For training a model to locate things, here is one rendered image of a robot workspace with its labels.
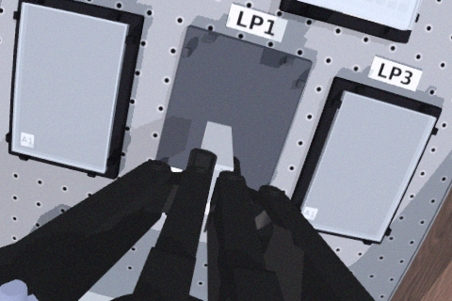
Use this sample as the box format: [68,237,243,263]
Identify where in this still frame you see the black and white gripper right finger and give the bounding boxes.
[203,124,375,301]

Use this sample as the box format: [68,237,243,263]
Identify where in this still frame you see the grey base plate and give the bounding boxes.
[0,0,452,301]

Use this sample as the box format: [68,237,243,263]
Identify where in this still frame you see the pale grey rectangular lid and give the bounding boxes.
[11,2,129,174]

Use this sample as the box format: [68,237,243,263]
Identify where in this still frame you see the white operator button panel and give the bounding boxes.
[78,268,208,301]

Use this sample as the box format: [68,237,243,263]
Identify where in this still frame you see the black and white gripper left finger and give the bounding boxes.
[0,121,219,301]

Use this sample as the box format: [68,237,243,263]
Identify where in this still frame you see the pale grey plate lid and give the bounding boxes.
[300,90,436,242]

